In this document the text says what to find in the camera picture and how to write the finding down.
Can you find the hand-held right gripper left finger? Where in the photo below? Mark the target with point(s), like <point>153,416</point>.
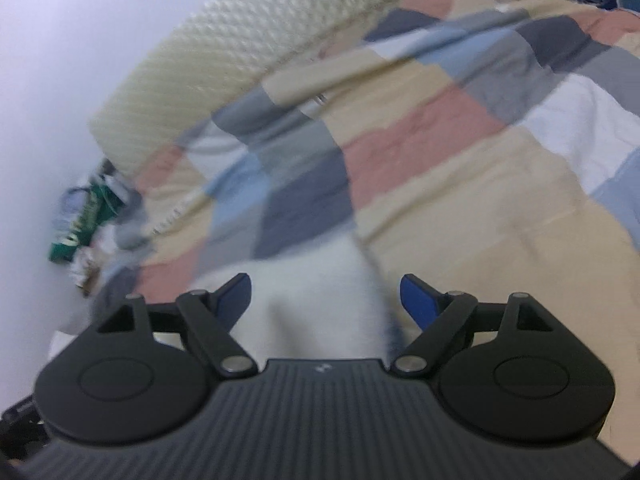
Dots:
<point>235,300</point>

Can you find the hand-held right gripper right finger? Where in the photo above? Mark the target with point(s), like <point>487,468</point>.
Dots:
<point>420,302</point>

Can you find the white fleece plaid garment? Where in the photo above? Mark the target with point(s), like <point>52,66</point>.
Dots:
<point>310,305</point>

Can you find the patchwork quilt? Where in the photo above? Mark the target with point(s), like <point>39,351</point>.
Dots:
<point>450,160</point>

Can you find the white crumpled cloth pile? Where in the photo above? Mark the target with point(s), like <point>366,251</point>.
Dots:
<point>92,265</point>

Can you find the green shopping bag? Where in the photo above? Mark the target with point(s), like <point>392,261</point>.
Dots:
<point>80,230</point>

